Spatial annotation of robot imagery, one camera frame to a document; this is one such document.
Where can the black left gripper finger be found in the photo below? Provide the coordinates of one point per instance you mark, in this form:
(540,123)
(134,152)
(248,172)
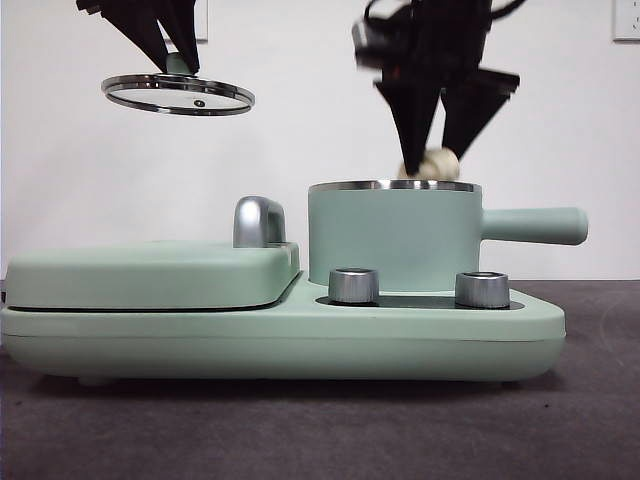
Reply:
(182,30)
(135,25)

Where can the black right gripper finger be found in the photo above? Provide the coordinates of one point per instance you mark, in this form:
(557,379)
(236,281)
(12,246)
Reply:
(412,120)
(475,105)

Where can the glass pot lid green knob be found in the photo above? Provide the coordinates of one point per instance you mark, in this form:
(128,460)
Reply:
(173,64)

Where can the round pleated bun green dots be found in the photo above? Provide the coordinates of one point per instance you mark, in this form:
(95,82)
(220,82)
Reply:
(442,162)

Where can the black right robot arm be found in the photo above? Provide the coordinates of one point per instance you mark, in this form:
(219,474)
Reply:
(445,35)

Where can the silver control knob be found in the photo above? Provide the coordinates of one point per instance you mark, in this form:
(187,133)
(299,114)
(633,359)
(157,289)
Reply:
(481,289)
(352,286)

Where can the green breakfast machine base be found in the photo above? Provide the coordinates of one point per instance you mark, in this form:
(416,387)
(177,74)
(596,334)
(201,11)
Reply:
(300,345)

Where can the white wall socket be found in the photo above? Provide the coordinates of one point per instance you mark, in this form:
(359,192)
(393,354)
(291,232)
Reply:
(202,20)
(627,20)

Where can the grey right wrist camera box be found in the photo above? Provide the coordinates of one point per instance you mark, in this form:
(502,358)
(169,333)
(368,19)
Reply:
(367,42)

